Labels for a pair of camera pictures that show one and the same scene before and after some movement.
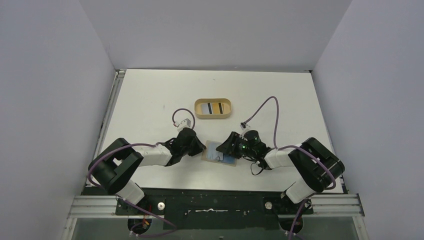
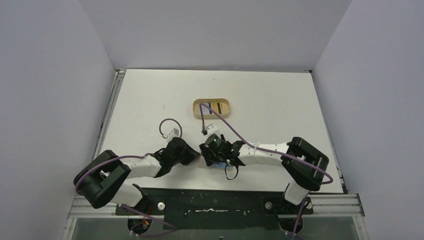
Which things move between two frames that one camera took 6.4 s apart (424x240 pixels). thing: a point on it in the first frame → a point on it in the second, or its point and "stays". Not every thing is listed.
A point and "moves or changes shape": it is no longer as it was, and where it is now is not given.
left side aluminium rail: x=119 y=74 stays
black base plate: x=216 y=209 stays
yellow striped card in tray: x=218 y=108 stays
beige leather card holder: x=211 y=154 moves or changes shape
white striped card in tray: x=207 y=108 stays
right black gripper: x=232 y=143 → x=208 y=156
